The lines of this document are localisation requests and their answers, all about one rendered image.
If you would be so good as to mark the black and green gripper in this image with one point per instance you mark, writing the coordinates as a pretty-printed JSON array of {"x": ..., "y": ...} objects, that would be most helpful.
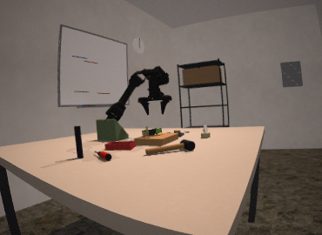
[{"x": 153, "y": 93}]

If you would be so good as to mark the black mallet with wooden handle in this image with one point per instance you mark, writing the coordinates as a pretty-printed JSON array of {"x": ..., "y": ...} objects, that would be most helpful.
[{"x": 184, "y": 144}]

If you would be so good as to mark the black flat bar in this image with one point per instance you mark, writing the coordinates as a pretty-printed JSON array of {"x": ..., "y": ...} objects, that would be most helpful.
[{"x": 78, "y": 142}]

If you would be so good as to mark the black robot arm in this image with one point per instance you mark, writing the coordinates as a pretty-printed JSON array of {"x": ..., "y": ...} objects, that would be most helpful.
[{"x": 154, "y": 80}]

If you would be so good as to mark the light brown wooden board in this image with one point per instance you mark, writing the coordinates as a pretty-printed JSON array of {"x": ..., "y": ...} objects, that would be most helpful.
[{"x": 157, "y": 139}]

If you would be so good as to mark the red-handled screwdriver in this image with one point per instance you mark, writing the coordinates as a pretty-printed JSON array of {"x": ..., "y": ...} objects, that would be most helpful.
[{"x": 104, "y": 155}]

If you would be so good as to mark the red tray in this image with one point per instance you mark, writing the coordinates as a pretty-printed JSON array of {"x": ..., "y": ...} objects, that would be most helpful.
[{"x": 127, "y": 145}]

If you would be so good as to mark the black spring clamp with green grips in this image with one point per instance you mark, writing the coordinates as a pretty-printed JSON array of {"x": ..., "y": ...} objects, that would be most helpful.
[{"x": 154, "y": 131}]

